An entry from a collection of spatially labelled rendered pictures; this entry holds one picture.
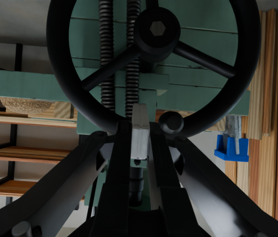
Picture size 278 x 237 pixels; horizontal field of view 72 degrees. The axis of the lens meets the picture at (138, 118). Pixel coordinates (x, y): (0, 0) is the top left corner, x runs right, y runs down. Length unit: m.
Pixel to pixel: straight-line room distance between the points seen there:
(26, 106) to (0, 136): 3.02
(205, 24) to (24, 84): 0.43
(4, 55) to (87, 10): 3.12
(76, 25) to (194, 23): 0.27
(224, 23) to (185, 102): 0.20
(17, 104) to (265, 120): 1.70
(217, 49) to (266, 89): 1.39
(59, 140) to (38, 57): 1.28
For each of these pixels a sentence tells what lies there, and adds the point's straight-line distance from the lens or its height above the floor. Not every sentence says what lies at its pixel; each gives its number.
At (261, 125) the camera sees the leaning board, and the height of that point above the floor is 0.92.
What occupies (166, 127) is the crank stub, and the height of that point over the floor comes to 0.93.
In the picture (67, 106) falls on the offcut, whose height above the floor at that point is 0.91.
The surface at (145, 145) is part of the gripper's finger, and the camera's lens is 0.16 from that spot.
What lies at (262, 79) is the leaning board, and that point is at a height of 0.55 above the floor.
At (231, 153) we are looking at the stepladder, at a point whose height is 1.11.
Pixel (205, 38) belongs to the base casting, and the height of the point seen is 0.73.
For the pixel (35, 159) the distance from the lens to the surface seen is 2.71.
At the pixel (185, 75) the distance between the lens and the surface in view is 0.46.
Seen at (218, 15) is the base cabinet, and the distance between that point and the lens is 0.53.
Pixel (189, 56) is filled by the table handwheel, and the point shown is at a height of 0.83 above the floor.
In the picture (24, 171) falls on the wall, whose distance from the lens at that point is 3.43.
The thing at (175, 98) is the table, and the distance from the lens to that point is 0.45.
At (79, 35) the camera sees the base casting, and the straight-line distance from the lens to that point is 0.48.
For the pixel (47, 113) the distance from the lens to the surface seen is 0.64.
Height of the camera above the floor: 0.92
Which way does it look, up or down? 1 degrees up
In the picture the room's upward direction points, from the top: 176 degrees counter-clockwise
